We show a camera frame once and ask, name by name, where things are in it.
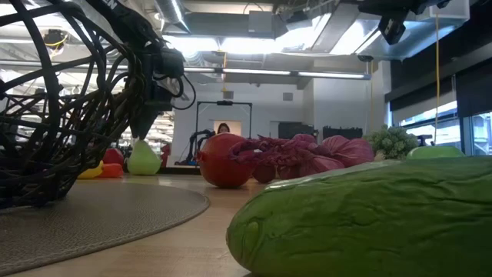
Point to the large green cucumber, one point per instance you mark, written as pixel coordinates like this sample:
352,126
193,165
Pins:
365,223

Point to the person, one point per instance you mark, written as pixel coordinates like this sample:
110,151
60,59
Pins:
223,129

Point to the green pear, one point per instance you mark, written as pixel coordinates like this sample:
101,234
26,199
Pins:
143,161

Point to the green apple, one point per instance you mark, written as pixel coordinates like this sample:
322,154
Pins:
434,153

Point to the small red apple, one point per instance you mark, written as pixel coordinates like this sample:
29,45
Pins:
113,157

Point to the red background object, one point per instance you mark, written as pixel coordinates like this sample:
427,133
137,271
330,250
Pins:
165,154

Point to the black background robot arm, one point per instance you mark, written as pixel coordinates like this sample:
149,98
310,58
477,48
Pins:
194,144

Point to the round grey placemat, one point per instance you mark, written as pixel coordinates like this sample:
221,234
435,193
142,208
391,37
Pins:
115,215

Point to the black background gantry frame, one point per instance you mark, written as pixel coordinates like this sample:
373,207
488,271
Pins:
225,103

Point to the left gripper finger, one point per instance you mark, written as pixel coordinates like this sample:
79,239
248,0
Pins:
143,121

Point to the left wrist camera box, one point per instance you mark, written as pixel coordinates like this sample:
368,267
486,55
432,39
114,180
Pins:
171,63

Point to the long fluorescent light tube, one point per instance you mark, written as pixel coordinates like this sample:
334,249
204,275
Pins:
269,72

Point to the large red pomegranate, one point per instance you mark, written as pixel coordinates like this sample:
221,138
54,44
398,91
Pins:
219,161

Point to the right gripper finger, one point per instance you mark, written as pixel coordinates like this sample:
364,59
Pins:
394,29

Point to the yellow lemon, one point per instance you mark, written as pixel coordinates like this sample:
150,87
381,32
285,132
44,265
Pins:
89,173

